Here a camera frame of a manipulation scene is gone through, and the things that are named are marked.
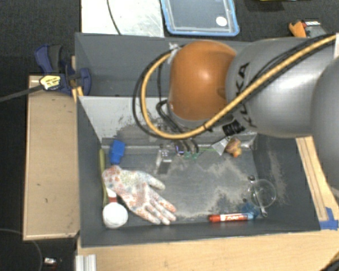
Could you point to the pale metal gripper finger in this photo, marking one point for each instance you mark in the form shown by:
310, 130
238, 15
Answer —
159, 164
166, 166

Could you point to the floral patterned glove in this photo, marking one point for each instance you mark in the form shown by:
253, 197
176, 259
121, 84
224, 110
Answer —
138, 192

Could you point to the blue plastic block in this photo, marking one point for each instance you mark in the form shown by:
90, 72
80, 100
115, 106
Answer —
117, 150

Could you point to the grey metal bin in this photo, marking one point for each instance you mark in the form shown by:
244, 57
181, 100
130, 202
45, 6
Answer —
209, 185

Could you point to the orange and tan toy animal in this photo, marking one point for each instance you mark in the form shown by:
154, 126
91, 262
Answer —
233, 146

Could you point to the yellow-green strip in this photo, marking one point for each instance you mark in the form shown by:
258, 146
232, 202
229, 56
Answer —
102, 162

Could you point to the white and red toy pin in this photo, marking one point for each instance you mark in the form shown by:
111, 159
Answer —
115, 215

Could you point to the red marker pen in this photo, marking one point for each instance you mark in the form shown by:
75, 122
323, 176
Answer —
228, 218

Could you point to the blue translucent object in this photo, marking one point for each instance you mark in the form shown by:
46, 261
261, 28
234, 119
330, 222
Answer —
250, 210

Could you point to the clear glass cup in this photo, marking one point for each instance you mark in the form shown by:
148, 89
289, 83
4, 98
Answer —
262, 193

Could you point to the pale wood board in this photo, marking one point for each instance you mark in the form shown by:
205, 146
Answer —
51, 165

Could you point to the black cylinder on white bracket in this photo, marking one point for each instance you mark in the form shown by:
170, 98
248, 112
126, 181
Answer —
233, 128

